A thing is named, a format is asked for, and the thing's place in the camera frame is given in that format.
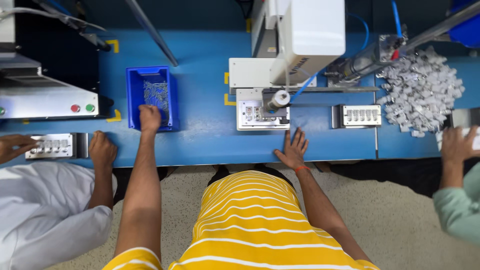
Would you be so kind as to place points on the person's left hand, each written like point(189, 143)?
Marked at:
point(150, 119)

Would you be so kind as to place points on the person's right hand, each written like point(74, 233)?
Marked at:
point(294, 153)

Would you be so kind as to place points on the white press machine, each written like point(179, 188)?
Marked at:
point(300, 37)

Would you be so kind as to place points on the grey metal rod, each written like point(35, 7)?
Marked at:
point(153, 33)

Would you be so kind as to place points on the metal fixture block with slots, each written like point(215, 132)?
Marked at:
point(465, 118)
point(52, 145)
point(360, 115)

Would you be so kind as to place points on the pile of small metal pins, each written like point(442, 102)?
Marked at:
point(156, 95)

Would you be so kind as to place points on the blue plastic bin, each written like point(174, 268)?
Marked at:
point(134, 97)

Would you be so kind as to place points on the yellow white striped shirt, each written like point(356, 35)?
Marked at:
point(247, 228)

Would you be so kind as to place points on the person's left fingers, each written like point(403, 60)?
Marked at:
point(149, 108)

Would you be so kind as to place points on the metal fixture plate under press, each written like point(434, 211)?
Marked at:
point(251, 114)

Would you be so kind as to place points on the metal pneumatic cylinder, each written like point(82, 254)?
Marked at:
point(365, 60)

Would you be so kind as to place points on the orange wrist band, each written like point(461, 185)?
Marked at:
point(302, 168)

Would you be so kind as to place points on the heap of white plastic parts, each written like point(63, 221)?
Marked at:
point(420, 90)

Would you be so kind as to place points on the grey machine with round buttons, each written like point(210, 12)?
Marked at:
point(45, 93)

